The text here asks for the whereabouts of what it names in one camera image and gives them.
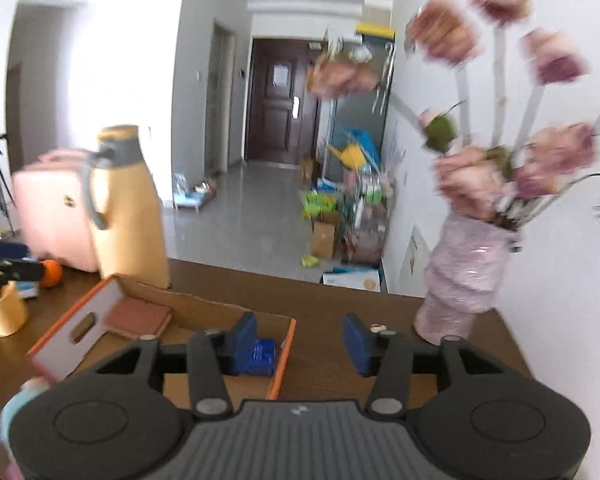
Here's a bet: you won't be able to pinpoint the small cardboard box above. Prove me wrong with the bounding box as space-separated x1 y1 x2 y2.
310 221 338 259

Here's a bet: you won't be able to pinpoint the light blue fluffy ball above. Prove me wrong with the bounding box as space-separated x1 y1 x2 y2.
0 376 50 458

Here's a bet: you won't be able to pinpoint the pink textured vase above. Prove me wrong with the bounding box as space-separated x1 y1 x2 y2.
414 211 520 346

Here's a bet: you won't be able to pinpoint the brown notebook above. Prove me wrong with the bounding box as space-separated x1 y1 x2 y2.
104 297 172 339

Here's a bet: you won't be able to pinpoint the wire storage cart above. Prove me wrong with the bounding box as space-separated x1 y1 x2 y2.
341 166 396 269

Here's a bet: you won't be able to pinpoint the orange fruit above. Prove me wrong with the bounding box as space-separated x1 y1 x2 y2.
40 259 64 288

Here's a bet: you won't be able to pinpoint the white flat board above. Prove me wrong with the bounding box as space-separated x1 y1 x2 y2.
399 226 431 298

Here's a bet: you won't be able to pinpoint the yellow box on fridge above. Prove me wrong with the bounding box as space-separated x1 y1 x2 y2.
355 22 396 41

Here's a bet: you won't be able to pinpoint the dark brown door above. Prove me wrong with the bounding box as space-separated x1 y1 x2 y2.
245 38 326 166

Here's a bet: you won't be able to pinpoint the dried pink roses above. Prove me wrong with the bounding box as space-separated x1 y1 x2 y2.
304 0 600 233

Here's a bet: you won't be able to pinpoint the grey refrigerator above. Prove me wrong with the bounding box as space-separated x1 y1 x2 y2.
325 35 396 154

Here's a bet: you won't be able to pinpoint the pink mini suitcase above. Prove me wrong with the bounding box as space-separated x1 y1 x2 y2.
12 148 98 273

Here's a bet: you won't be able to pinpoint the yellow blue toy pile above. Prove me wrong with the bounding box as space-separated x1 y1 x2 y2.
326 128 381 174

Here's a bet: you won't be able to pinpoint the blue tissue pack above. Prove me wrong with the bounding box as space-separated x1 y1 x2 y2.
244 338 278 377

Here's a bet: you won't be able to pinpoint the yellow thermos jug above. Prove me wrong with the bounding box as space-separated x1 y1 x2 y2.
82 125 171 289

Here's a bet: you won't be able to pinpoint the yellow ceramic mug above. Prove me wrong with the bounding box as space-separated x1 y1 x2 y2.
0 282 29 338

